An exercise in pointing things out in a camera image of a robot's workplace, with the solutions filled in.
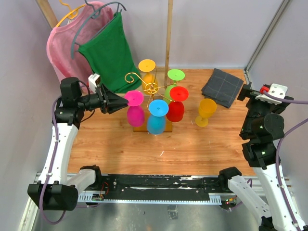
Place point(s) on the pink shirt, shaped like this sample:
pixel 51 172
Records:
pixel 61 38

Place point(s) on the orange yellow wine glass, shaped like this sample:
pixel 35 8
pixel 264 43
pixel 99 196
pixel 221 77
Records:
pixel 148 67

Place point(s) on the blue wine glass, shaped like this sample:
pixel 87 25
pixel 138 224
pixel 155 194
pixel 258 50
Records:
pixel 156 123

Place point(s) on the amber rack base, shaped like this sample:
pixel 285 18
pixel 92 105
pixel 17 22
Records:
pixel 143 128

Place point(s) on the green shirt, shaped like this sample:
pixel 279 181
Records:
pixel 110 57

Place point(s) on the yellow clothes hanger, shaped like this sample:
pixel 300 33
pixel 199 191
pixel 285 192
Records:
pixel 71 14

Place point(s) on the aluminium corner profile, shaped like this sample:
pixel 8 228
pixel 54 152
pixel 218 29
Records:
pixel 268 32

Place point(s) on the wooden frame post centre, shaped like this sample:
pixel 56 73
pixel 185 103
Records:
pixel 168 40

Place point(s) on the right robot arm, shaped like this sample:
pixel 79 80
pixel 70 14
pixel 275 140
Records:
pixel 263 133

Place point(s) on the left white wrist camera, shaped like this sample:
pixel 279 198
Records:
pixel 94 81

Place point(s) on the red wine glass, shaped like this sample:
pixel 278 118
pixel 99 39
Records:
pixel 176 110

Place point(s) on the grey folded cloth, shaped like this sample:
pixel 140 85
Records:
pixel 222 88

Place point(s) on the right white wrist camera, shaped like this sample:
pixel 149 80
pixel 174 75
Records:
pixel 273 90

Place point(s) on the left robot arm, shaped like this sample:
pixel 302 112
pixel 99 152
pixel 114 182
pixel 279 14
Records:
pixel 54 191

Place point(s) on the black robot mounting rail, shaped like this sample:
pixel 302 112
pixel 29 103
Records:
pixel 159 189

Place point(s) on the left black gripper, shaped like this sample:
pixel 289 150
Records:
pixel 109 101

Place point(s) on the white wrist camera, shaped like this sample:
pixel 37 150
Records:
pixel 273 90
pixel 94 81

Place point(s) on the pink wine glass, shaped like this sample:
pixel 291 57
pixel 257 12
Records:
pixel 135 113

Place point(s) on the green wine glass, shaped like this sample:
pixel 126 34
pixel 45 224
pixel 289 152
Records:
pixel 175 75

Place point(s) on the wooden frame post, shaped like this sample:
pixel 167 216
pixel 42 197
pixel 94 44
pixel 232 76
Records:
pixel 168 40
pixel 48 13

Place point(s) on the wooden frame post left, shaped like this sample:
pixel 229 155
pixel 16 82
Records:
pixel 48 13

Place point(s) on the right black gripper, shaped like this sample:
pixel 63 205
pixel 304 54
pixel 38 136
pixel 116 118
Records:
pixel 246 91

